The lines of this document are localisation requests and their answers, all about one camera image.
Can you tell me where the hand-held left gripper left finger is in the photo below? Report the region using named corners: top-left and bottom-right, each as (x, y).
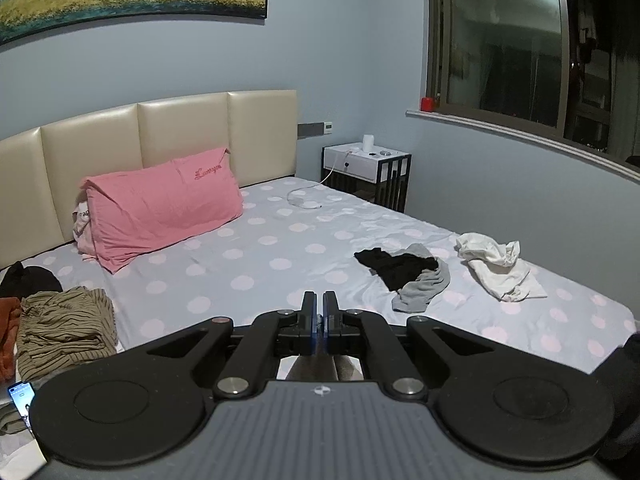
top-left (120, 290), bottom-right (319, 402)

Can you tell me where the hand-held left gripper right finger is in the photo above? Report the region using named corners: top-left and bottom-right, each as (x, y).
top-left (322, 290), bottom-right (507, 402)

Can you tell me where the beige t-shirt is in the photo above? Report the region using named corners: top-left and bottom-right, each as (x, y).
top-left (277, 356), bottom-right (363, 382)

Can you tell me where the black garment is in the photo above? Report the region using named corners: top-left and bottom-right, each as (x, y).
top-left (354, 247), bottom-right (441, 292)

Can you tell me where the grey garment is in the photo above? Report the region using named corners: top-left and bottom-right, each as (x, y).
top-left (391, 243), bottom-right (452, 313)

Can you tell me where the white and black nightstand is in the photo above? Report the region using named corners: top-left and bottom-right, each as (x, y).
top-left (321, 142), bottom-right (413, 214)

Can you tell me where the white crumpled garment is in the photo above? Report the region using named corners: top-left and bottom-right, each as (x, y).
top-left (455, 232), bottom-right (547, 302)

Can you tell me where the pink pillow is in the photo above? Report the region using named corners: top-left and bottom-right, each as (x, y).
top-left (80, 147), bottom-right (244, 274)

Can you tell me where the cream padded headboard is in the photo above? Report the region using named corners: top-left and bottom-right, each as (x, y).
top-left (0, 89), bottom-right (299, 271)

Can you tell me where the white printed pillow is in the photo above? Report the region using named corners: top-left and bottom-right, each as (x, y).
top-left (71, 195), bottom-right (98, 256)

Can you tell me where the olive striped garment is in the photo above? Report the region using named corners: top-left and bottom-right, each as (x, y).
top-left (16, 286), bottom-right (118, 383)

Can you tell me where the white window sill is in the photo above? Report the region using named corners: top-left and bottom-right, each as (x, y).
top-left (406, 107), bottom-right (640, 181)

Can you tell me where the black cloth bundle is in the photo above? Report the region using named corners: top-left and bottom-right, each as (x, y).
top-left (0, 261), bottom-right (63, 300)

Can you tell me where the smartphone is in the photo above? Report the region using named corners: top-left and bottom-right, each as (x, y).
top-left (7, 381), bottom-right (37, 418)

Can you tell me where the orange-brown fleece garment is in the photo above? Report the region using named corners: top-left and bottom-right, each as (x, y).
top-left (0, 296), bottom-right (23, 381)

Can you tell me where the olive folded cloth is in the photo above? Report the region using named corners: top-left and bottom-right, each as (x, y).
top-left (0, 404), bottom-right (27, 434)

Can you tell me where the white charging cable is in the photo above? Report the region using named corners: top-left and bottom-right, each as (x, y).
top-left (286, 150), bottom-right (353, 211)

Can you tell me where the wall control panel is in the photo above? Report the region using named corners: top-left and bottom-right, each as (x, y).
top-left (297, 120), bottom-right (335, 139)

